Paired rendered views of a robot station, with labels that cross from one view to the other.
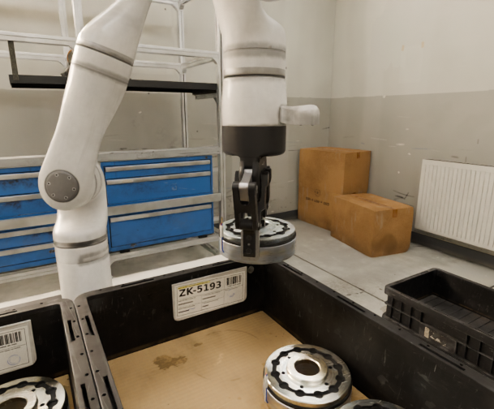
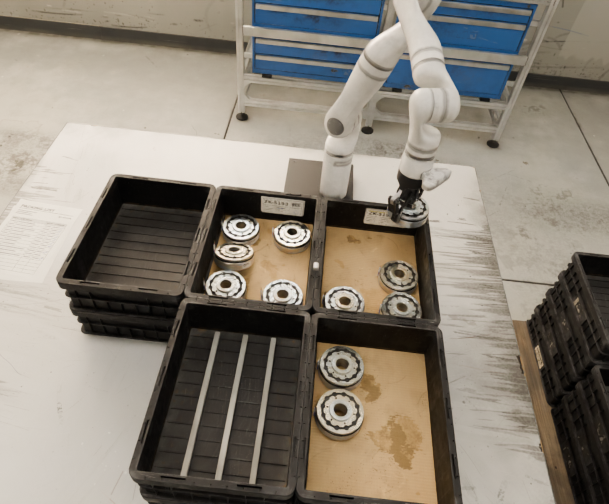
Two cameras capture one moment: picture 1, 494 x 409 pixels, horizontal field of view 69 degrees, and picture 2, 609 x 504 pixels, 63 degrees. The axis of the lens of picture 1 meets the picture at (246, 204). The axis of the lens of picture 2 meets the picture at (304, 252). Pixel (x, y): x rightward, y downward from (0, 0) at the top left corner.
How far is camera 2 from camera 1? 0.92 m
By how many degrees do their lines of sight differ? 42
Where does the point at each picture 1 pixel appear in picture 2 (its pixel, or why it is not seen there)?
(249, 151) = (402, 184)
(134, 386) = (334, 243)
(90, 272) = (338, 171)
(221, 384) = (367, 260)
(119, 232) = (397, 70)
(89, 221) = (345, 143)
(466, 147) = not seen: outside the picture
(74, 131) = (348, 101)
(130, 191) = not seen: hidden behind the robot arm
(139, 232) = not seen: hidden behind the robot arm
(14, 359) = (296, 212)
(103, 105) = (367, 92)
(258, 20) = (419, 140)
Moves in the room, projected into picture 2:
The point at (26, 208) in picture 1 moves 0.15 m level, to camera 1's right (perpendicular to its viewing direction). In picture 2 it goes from (322, 24) to (345, 33)
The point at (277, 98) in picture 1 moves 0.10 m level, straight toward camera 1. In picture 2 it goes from (421, 169) to (397, 190)
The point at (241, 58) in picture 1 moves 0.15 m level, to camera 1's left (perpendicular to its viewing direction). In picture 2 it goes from (409, 149) to (353, 123)
